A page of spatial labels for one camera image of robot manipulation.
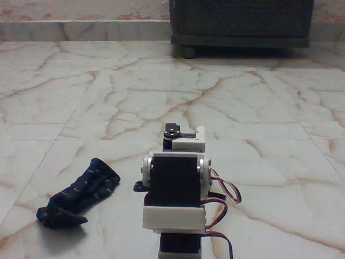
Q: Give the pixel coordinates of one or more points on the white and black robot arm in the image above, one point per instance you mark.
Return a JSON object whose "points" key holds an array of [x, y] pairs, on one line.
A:
{"points": [[175, 183]]}

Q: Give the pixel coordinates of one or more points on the black caster wheel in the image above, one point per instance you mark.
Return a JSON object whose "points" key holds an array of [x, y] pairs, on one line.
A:
{"points": [[189, 52]]}

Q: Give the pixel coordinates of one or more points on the dark wheeled cabinet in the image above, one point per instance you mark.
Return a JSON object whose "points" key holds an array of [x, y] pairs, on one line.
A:
{"points": [[242, 21]]}

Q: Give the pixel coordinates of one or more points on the dark navy patterned sock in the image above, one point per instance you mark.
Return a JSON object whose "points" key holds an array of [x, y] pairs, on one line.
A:
{"points": [[89, 186]]}

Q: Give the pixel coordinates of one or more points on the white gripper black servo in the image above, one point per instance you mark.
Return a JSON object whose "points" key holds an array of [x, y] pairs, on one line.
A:
{"points": [[187, 145]]}

